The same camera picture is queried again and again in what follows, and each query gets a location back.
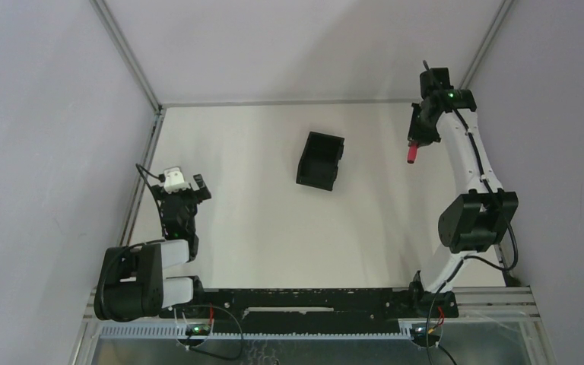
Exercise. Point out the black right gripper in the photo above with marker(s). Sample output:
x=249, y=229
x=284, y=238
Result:
x=417, y=137

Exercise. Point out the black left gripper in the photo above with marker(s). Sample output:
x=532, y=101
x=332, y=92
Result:
x=186, y=196

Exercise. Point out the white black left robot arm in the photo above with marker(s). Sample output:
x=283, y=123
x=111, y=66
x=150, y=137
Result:
x=132, y=282

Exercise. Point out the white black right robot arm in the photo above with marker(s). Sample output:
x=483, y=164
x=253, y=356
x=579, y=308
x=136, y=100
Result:
x=480, y=215

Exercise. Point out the black plastic bin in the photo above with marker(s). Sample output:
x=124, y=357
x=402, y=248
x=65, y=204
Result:
x=318, y=165

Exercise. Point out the left control board wiring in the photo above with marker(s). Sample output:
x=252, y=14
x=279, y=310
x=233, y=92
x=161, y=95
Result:
x=206, y=330

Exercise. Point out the control board wiring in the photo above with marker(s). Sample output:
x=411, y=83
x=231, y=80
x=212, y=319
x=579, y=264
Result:
x=430, y=330
x=206, y=330

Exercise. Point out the right control board wiring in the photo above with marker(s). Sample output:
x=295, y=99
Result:
x=430, y=330

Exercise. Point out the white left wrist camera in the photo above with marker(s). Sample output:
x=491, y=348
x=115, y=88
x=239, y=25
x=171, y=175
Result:
x=173, y=180

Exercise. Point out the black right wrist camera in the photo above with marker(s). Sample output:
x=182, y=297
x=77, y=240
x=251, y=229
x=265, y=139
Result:
x=433, y=79

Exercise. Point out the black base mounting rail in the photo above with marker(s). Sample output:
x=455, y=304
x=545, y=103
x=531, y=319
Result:
x=330, y=311

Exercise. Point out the white cable duct strip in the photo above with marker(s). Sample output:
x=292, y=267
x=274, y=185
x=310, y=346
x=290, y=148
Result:
x=145, y=330

